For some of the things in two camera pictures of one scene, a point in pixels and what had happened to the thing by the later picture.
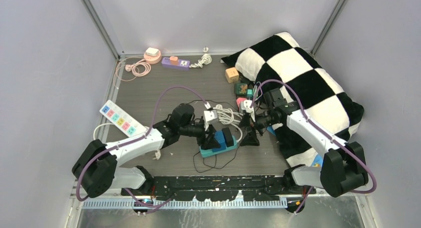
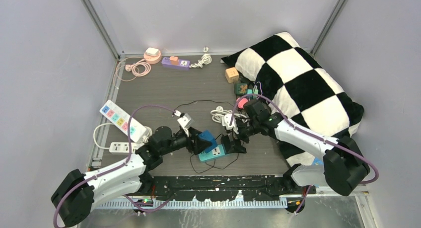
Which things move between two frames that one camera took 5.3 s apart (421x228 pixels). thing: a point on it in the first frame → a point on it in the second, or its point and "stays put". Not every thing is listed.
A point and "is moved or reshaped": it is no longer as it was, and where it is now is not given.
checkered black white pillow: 279,62 stays put
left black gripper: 210,141 → 198,144
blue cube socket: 220,138 is moved or reshaped
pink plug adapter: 240,102 stays put
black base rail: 218,188 stays put
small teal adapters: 249,93 stays put
